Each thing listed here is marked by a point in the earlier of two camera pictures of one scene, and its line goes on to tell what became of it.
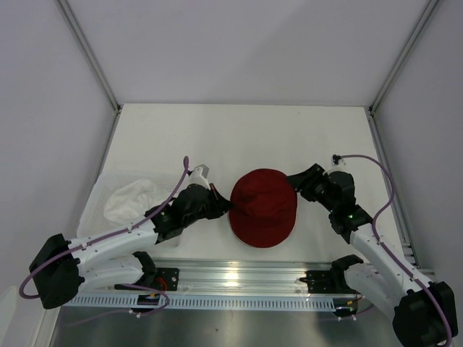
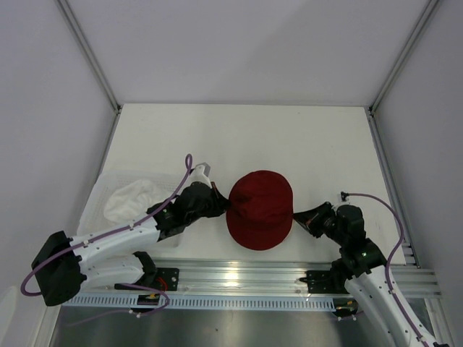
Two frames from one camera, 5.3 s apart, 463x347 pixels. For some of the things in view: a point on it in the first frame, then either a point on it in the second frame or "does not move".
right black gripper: (304, 181) to (309, 219)
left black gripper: (221, 206) does not move
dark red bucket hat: (265, 208) does not move
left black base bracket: (167, 278) does not move
